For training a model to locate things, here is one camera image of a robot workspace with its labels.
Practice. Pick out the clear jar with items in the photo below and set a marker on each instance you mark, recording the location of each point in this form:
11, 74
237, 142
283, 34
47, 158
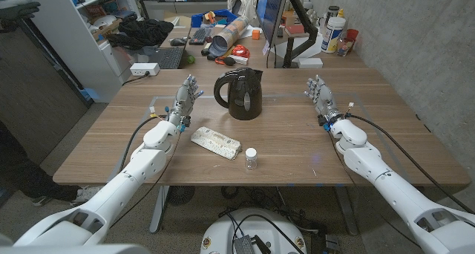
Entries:
344, 47

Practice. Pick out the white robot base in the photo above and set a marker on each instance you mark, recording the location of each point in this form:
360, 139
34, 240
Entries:
222, 231

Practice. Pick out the cardboard box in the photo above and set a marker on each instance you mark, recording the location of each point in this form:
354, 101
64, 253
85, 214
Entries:
107, 29

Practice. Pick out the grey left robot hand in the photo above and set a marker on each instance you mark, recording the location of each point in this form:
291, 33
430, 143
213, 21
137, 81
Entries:
183, 103

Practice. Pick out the white sneaker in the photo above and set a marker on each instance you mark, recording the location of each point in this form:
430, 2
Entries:
87, 194

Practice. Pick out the white wipes canister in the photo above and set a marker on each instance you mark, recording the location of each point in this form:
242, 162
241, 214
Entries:
333, 35

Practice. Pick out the white flat box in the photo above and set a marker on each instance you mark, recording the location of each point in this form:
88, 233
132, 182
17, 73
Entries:
310, 62

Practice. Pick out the white patterned pen bag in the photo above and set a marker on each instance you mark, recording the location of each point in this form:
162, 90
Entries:
217, 142

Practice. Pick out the computer monitor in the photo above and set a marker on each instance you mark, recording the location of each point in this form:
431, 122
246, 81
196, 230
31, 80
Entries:
271, 9

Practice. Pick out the black electric kettle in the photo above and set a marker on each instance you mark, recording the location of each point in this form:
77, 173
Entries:
245, 98

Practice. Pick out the clear bottle white cap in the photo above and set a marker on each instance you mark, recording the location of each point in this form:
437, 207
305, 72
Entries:
251, 158

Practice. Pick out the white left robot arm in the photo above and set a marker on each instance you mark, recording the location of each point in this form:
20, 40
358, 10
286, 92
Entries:
122, 187

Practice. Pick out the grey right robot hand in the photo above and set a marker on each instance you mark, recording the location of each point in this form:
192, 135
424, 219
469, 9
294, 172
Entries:
323, 100

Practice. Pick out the person's dark trouser leg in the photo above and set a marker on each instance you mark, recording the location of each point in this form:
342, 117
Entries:
22, 172

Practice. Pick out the white cloth bag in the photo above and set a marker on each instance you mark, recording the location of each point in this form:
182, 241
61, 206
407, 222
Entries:
243, 1

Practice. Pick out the red book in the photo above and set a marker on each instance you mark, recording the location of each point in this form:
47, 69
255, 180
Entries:
295, 29

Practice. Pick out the dark laptop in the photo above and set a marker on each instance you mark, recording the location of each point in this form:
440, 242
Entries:
170, 58

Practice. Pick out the dark lidded bottle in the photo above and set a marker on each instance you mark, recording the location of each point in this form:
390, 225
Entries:
332, 13

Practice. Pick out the green ball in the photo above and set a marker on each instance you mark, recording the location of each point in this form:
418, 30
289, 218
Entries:
190, 59

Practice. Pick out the red cup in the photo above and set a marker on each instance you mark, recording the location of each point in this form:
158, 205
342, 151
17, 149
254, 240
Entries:
352, 34

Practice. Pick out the white power strip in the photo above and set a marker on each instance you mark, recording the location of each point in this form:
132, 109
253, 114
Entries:
144, 69

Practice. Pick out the white shelf unit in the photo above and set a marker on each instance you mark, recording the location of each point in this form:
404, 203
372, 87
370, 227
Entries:
70, 38

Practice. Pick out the grey table leg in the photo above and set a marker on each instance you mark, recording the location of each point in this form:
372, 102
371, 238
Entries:
347, 209
159, 209

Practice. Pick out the black jacket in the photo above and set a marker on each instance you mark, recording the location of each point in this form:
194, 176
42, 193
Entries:
143, 33

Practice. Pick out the black keyboard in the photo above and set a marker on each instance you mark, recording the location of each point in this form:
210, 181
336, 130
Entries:
199, 35

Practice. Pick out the black computer mouse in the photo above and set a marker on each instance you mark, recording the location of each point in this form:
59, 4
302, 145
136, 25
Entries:
178, 42

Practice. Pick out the orange cube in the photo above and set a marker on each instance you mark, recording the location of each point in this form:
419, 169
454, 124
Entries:
256, 34

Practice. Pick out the round black floor fan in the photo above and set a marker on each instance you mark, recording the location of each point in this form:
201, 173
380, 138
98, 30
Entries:
180, 194

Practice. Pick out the blue plastic bin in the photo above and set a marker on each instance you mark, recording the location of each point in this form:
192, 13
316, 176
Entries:
200, 19

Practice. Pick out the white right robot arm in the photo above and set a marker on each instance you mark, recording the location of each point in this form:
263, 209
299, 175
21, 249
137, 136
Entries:
389, 187

